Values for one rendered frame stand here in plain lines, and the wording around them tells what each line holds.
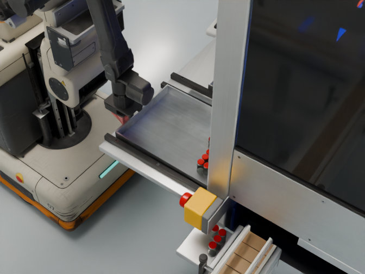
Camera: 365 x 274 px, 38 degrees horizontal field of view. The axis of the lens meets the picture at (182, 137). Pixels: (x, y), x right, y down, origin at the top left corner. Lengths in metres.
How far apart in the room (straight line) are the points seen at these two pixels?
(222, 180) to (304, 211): 0.22
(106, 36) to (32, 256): 1.34
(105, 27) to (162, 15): 2.23
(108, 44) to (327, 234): 0.71
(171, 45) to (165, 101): 1.63
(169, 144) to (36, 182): 0.90
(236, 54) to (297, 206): 0.39
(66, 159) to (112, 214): 0.35
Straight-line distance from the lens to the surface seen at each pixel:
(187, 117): 1.68
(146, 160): 1.55
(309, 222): 1.23
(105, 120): 2.52
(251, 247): 1.37
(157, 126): 1.66
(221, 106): 1.11
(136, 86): 1.45
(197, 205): 1.30
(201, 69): 1.85
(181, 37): 3.41
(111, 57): 1.42
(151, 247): 2.42
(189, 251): 1.40
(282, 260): 1.42
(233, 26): 0.97
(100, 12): 1.36
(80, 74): 1.98
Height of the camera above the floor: 2.11
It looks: 49 degrees down
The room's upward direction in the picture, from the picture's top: straight up
